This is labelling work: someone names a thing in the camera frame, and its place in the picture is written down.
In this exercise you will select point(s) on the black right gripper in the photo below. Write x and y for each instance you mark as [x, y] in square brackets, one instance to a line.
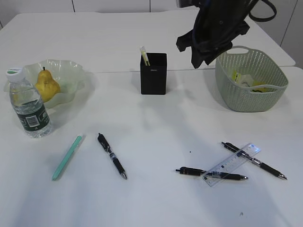
[208, 43]

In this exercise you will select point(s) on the yellow white waste paper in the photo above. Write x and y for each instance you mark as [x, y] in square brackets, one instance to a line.
[248, 81]

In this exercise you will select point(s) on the yellow pen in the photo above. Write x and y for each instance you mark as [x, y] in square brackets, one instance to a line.
[144, 56]

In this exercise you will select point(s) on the yellow pear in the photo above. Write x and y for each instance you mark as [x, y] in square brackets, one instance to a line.
[46, 85]

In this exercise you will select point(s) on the mint green pen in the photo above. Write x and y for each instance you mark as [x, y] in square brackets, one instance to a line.
[67, 157]

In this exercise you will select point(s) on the clear water bottle green label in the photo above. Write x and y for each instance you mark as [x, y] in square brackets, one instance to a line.
[27, 104]

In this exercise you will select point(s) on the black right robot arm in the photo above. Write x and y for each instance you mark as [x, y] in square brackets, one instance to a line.
[217, 23]

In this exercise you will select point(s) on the green woven plastic basket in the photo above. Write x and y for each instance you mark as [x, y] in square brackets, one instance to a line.
[262, 68]

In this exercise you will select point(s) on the black square pen holder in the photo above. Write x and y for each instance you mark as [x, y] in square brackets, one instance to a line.
[153, 78]

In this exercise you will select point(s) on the black pen under ruler top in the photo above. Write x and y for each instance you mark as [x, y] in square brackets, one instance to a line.
[254, 161]

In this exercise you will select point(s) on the black pen under ruler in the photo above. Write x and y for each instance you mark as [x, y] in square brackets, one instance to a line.
[220, 175]
[254, 161]

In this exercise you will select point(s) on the black pen under ruler bottom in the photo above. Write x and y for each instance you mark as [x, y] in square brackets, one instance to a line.
[220, 175]

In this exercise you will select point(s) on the transparent plastic ruler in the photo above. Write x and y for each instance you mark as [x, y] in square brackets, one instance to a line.
[230, 164]

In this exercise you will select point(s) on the black pen centre left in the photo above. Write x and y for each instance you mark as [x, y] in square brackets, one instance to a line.
[104, 143]

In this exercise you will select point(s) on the green wavy glass plate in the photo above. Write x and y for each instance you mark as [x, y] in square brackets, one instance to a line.
[68, 74]

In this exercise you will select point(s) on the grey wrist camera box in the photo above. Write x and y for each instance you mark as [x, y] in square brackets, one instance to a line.
[185, 3]

